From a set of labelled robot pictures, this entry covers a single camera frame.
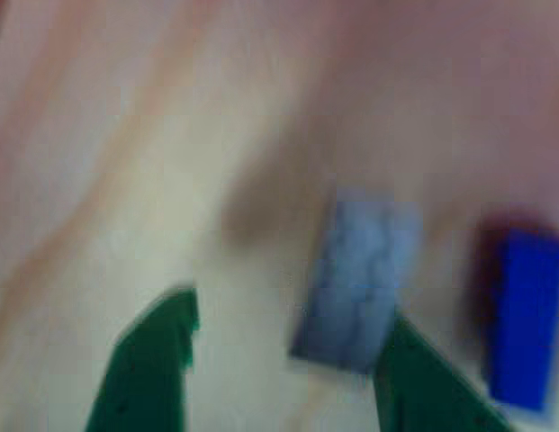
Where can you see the dark grey lego plate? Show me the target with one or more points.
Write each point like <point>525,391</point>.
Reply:
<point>360,283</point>

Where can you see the blue long lego brick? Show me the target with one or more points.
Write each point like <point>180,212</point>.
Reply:
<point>526,315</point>

